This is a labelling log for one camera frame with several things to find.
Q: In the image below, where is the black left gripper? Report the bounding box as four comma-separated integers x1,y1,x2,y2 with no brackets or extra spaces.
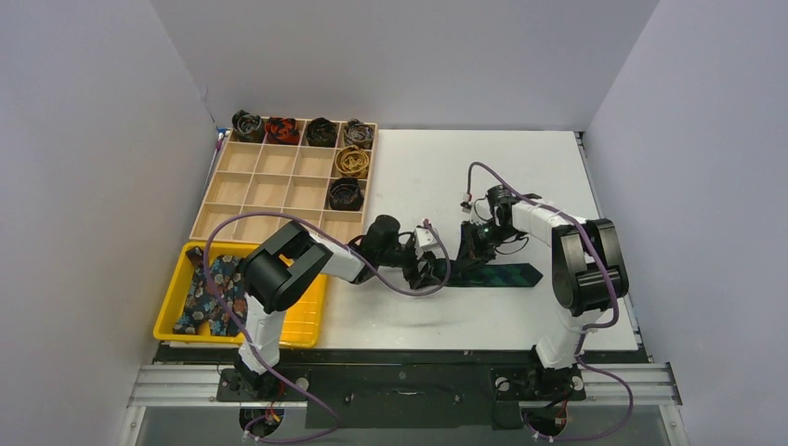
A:
376,240,440,288

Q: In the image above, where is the green navy striped tie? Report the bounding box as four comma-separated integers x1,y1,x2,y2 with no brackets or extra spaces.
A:
444,260,544,288

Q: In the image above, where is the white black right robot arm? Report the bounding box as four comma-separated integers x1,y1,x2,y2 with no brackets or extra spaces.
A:
453,185,629,400

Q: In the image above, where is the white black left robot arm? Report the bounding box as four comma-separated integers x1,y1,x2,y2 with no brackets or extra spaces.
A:
234,215,452,400

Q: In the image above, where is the rolled navy floral tie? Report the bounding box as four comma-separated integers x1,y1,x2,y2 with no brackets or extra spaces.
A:
327,177,364,212

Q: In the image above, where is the wooden compartment organizer box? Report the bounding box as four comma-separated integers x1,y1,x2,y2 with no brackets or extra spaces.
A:
190,118,378,243

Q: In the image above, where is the yellow plastic tray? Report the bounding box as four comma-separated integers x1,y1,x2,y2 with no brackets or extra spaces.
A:
152,241,328,348

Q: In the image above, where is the rolled yellow beetle tie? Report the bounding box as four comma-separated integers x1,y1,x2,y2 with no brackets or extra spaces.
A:
334,145,371,179

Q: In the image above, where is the rolled grey patterned tie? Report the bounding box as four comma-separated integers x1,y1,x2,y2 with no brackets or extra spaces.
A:
342,119,375,150

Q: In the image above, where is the rolled black gold tie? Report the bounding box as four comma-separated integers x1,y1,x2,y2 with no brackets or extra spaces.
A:
305,117,338,148

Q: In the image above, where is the rolled red black tie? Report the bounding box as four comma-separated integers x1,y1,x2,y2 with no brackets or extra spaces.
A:
265,117,300,145

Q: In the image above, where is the floral dark tie in tray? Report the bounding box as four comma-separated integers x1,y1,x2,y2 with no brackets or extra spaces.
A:
172,246,248,336

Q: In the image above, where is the rolled black grey tie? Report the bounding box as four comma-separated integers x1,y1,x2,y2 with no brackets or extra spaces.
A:
231,110,266,144

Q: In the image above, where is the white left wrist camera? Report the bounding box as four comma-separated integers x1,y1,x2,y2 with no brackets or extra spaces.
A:
414,221,440,256

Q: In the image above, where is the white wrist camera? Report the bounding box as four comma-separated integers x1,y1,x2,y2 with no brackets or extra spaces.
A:
414,221,440,256
469,203,492,225

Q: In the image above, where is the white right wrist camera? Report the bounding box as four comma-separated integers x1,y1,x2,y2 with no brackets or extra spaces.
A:
469,203,492,225

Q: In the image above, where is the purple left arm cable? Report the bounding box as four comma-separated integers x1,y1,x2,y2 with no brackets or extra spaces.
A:
202,211,453,444

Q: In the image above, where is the aluminium black mounting rail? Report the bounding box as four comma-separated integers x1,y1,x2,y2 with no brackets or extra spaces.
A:
118,350,690,445

